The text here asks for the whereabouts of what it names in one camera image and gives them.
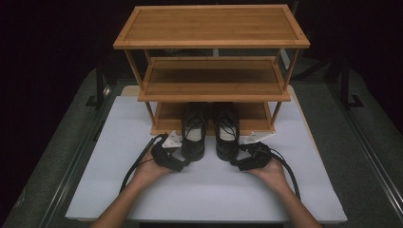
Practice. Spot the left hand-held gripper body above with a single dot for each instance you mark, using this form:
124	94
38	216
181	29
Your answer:
166	158

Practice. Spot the white table sheet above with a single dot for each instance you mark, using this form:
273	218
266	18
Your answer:
206	196

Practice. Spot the black leather dress shoe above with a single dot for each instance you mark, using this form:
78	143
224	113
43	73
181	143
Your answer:
227	150
193	148

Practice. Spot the person's right hand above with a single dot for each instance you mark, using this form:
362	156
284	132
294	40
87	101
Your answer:
269	174

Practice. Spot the wooden three-tier shoe rack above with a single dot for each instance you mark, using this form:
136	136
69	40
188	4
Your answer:
211	27

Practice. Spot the black metal stand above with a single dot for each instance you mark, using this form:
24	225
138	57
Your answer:
99	85
346	85

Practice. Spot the person's left hand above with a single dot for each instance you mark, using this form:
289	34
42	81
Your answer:
150	172

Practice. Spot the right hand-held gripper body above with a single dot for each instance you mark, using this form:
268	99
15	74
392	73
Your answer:
256	156

